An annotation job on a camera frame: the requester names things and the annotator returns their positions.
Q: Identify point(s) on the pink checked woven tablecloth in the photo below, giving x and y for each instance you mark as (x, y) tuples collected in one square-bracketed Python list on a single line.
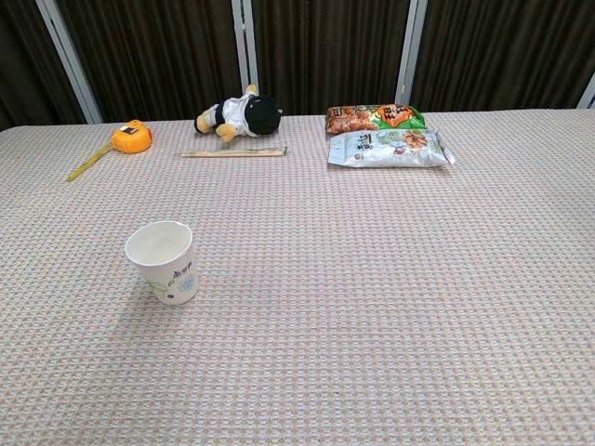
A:
[(325, 288)]

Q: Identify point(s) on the grey metal frame post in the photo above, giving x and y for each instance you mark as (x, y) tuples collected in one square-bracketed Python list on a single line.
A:
[(245, 42), (70, 60), (588, 95), (413, 46)]

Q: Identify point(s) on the wooden chopstick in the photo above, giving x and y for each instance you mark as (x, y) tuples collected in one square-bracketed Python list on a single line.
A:
[(223, 155), (223, 152)]

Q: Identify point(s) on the white printed paper cup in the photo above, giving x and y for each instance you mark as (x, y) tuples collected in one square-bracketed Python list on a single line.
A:
[(160, 260)]

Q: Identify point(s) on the orange tape measure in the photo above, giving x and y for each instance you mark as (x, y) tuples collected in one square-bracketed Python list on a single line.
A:
[(131, 137)]

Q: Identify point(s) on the black white plush toy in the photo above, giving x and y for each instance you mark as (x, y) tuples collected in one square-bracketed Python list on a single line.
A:
[(260, 116)]

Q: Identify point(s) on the dark brown curtain panel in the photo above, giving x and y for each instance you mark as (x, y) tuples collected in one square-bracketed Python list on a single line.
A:
[(158, 56), (23, 60), (502, 51), (325, 51)]

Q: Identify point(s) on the white snack bag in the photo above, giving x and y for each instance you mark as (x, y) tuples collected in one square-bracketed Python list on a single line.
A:
[(381, 151)]

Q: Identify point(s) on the orange green snack bag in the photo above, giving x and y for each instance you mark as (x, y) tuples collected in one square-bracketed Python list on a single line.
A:
[(372, 119)]

